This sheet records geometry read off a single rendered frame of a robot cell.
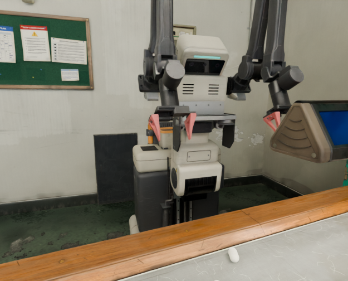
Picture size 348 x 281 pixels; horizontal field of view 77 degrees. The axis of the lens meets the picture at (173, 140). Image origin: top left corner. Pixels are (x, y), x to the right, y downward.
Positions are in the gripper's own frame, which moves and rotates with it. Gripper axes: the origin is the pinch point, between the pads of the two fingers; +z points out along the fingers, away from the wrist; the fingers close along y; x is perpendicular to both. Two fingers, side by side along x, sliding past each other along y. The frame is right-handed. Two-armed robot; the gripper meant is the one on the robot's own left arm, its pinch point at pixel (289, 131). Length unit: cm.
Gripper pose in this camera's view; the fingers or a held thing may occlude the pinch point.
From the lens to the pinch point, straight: 89.3
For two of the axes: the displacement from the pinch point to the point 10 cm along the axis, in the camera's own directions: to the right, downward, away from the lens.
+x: -2.5, 2.8, 9.3
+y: 9.6, -0.5, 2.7
